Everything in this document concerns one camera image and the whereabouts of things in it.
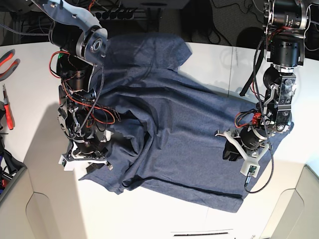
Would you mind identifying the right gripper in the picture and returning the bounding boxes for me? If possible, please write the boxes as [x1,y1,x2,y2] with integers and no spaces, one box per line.
[59,131,113,174]

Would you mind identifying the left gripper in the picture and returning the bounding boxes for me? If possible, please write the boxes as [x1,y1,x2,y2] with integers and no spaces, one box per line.
[214,126,271,164]

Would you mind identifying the blue t-shirt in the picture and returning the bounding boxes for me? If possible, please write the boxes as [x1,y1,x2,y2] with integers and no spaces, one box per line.
[84,33,253,213]

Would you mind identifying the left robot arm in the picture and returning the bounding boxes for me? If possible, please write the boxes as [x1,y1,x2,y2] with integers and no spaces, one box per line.
[215,0,319,165]

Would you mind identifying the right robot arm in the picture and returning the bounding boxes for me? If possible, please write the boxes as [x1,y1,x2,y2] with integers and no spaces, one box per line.
[34,0,242,179]

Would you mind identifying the grey storage bin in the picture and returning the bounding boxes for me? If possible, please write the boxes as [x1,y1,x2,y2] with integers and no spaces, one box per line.
[0,143,27,207]

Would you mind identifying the red grey pliers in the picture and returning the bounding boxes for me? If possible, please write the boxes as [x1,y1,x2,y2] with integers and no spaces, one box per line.
[0,49,20,80]

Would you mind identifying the black power strip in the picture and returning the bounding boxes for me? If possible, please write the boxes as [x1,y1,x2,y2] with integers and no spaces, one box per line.
[91,8,162,21]

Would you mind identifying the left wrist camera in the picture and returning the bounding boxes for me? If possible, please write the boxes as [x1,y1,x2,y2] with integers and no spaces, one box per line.
[240,161,260,187]

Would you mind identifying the black braided left cable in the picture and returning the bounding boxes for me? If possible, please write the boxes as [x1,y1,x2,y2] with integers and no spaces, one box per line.
[72,62,105,135]

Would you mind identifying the red handled cutters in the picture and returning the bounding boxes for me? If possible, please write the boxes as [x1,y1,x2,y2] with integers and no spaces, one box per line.
[2,85,14,130]

